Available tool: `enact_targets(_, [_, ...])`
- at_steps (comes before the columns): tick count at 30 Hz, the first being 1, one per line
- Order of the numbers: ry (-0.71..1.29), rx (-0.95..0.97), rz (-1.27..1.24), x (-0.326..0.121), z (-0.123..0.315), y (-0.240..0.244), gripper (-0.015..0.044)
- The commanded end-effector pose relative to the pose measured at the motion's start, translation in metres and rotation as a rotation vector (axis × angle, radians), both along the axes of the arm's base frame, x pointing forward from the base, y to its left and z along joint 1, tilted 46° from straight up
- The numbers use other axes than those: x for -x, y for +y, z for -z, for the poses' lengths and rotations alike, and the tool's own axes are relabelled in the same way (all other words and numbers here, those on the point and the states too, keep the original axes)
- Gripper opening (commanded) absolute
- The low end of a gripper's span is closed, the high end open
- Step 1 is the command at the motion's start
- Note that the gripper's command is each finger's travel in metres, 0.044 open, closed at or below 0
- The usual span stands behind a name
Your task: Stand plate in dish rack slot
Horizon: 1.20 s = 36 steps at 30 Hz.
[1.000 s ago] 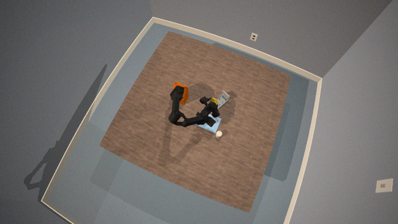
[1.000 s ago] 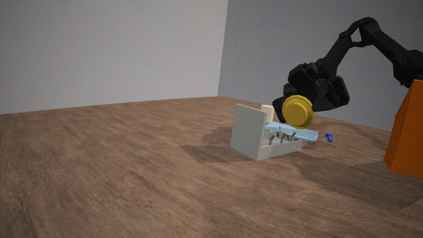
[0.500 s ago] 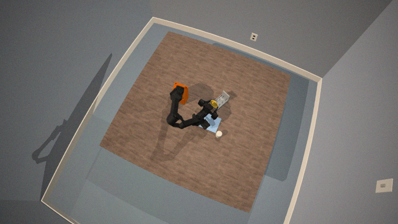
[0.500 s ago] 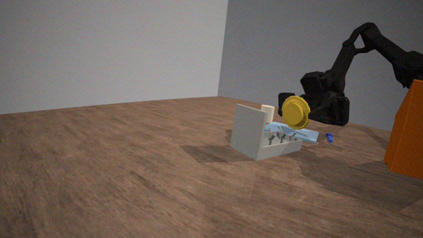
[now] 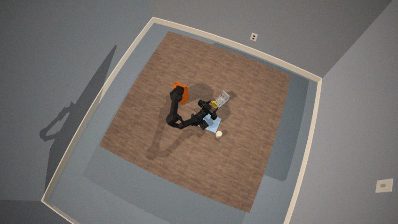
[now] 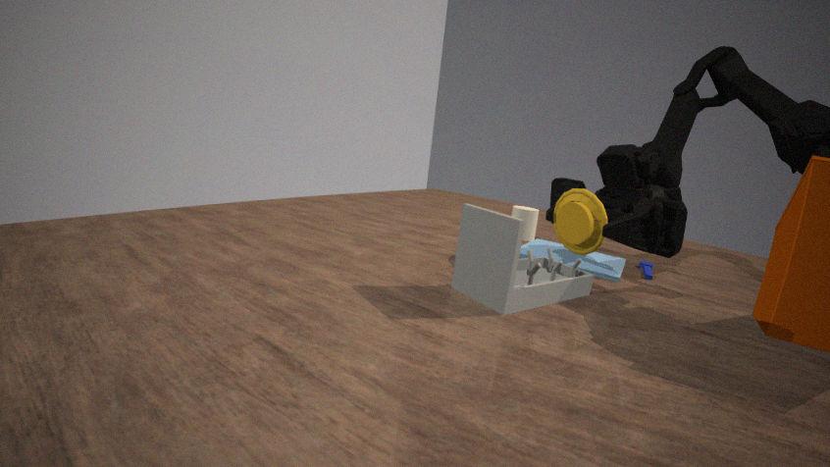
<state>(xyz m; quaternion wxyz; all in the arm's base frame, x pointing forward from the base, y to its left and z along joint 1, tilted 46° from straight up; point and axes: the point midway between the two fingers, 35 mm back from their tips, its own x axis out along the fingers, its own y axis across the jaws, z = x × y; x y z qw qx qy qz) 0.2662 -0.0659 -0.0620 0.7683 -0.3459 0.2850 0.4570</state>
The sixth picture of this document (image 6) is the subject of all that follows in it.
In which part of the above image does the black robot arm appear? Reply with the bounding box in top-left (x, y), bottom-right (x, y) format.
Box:
top-left (597, 46), bottom-right (830, 202)

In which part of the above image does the yellow plate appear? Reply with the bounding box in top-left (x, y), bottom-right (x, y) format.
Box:
top-left (553, 188), bottom-right (607, 255)

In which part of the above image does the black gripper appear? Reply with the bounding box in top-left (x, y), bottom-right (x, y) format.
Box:
top-left (545, 178), bottom-right (688, 258)

